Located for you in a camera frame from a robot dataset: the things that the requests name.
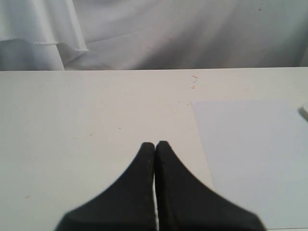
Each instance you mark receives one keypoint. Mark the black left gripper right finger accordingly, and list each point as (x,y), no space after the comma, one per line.
(184,203)

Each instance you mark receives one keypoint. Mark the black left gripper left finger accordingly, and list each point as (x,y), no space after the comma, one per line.
(127,205)

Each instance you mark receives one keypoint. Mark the white paper sheet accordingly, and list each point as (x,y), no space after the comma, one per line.
(257,153)

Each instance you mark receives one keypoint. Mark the white fabric backdrop curtain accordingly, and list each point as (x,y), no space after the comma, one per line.
(152,34)

